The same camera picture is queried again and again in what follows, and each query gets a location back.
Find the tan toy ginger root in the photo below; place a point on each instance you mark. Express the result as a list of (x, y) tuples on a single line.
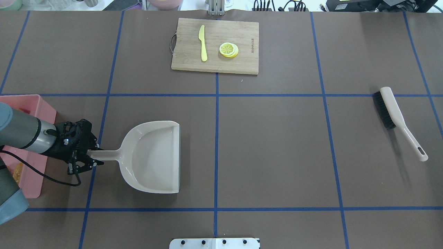
[(17, 172)]

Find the pink plastic bin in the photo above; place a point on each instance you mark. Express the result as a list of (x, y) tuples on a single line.
[(33, 104)]

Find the metal camera stand post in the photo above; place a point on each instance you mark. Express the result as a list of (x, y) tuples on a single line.
[(216, 7)]

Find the yellow toy lemon slices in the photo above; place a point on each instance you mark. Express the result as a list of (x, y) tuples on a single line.
[(229, 50)]

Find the pink bowl in background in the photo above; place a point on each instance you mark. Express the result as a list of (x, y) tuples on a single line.
[(165, 4)]

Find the yellow plastic toy knife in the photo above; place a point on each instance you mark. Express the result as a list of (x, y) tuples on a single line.
[(201, 37)]

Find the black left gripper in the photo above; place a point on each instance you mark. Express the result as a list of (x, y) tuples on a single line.
[(61, 151)]

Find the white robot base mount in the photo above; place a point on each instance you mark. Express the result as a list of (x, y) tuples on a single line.
[(215, 243)]

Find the beige plastic dustpan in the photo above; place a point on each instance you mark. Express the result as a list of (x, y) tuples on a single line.
[(148, 157)]

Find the bamboo cutting board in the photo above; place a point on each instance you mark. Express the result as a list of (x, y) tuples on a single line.
[(186, 53)]

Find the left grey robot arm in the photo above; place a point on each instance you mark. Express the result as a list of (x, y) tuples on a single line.
[(24, 131)]

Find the beige hand brush black bristles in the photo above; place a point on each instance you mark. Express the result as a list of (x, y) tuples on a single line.
[(391, 116)]

